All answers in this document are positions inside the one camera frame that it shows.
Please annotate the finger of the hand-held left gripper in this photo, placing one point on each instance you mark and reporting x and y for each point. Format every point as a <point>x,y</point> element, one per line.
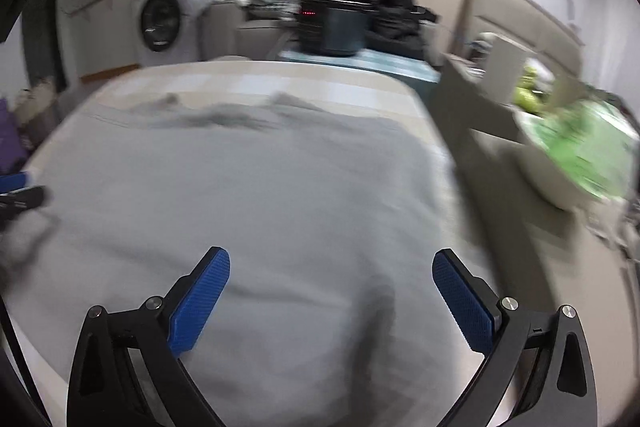
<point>25,198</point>
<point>15,181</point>

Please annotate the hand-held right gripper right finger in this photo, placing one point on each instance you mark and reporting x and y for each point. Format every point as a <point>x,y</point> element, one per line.
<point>462,302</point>

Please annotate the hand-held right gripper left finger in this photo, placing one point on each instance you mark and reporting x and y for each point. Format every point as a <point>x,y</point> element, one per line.
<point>200,302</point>

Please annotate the grey t-shirt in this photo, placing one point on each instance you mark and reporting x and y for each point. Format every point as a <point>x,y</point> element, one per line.
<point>275,207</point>

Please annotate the purple bag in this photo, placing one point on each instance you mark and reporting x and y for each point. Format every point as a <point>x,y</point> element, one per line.
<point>10,137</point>

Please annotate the beige low partition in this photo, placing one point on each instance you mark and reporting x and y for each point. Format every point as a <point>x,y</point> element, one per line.
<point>500,167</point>

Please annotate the dark glass door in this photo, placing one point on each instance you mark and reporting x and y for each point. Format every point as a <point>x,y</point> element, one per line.
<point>45,37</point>

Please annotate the white bowl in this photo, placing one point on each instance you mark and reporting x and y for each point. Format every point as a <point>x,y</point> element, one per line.
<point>545,177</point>

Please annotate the kitchen counter cabinets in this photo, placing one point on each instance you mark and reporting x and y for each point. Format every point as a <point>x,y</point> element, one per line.
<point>100,37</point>

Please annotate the white washing machine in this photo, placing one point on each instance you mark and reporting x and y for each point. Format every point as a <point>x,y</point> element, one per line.
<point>165,22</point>

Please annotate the white paper roll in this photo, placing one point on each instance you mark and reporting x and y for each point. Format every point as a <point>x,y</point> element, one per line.
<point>505,72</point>

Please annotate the plaid bed sheet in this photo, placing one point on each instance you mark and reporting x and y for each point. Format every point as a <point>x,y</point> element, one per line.
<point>300,79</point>

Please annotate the light blue checked tablecloth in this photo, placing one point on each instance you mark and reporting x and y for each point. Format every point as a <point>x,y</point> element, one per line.
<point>390,64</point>

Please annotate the grey sofa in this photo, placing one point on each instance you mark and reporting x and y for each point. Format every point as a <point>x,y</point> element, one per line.
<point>250,37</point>

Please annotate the beige padded headboard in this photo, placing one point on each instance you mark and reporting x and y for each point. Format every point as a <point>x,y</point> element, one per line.
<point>525,17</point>

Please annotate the black electric pressure cooker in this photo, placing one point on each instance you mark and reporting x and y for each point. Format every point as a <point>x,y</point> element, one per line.
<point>340,32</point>

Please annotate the houndstooth cloth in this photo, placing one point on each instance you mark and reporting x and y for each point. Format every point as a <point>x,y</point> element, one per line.
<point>270,9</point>

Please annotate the black jacket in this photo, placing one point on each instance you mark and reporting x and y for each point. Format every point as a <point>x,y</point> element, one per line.
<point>390,2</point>

